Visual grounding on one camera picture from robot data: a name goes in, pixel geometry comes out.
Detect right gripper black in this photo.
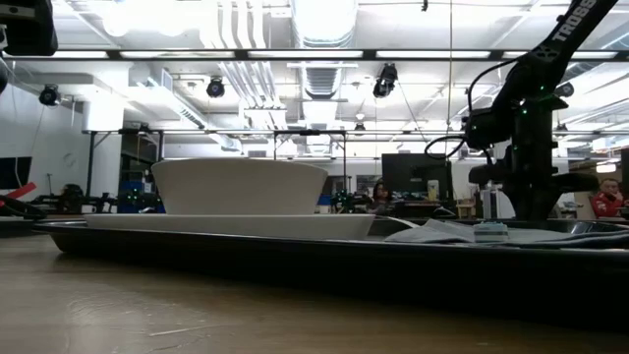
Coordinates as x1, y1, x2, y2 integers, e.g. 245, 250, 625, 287
469, 105, 599, 221

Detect grey cloth napkin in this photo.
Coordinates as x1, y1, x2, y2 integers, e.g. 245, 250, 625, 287
382, 215, 629, 249

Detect white bowl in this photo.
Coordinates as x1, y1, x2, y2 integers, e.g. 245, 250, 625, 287
150, 156, 329, 216

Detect white plate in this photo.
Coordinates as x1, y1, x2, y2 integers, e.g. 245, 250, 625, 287
83, 212, 377, 242

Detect black serving tray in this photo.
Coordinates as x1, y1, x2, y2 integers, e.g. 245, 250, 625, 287
31, 218, 629, 316

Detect white pillar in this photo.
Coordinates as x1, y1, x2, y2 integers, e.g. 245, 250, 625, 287
492, 184, 516, 219

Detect person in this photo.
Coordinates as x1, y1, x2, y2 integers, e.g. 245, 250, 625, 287
372, 180, 392, 213
589, 177, 628, 219

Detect black monitor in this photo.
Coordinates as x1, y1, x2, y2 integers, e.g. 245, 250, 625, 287
381, 152, 454, 204

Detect black background robot arms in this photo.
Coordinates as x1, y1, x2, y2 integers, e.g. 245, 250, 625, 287
29, 184, 119, 214

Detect red strip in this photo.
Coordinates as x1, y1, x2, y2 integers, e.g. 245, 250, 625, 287
0, 181, 38, 201

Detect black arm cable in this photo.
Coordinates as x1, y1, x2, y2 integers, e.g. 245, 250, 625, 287
425, 57, 522, 161

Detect overhead frame bar with lights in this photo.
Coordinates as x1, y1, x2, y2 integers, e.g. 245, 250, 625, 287
0, 48, 629, 62

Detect silver ventilation duct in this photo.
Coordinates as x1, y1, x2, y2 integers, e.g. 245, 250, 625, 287
289, 0, 360, 99

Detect black metal frame stand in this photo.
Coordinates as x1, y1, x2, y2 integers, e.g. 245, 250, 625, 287
82, 128, 166, 213

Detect black wall screen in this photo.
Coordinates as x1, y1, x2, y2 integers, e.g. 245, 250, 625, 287
0, 155, 33, 191

